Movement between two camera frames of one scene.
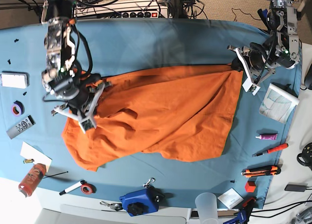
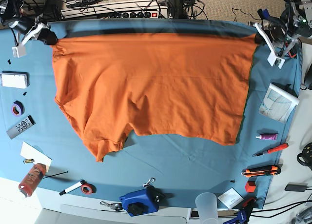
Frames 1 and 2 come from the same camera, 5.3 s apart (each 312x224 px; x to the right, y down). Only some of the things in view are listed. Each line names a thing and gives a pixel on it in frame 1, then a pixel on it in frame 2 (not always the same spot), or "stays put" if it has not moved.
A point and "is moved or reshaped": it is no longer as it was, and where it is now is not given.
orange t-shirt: x=184 y=113 is moved or reshaped
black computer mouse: x=308 y=79 stays put
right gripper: x=82 y=92 -> x=27 y=27
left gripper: x=251 y=58 -> x=281 y=43
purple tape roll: x=17 y=109 stays put
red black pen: x=276 y=149 stays put
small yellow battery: x=28 y=160 stays put
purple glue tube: x=267 y=136 stays put
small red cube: x=250 y=186 stays put
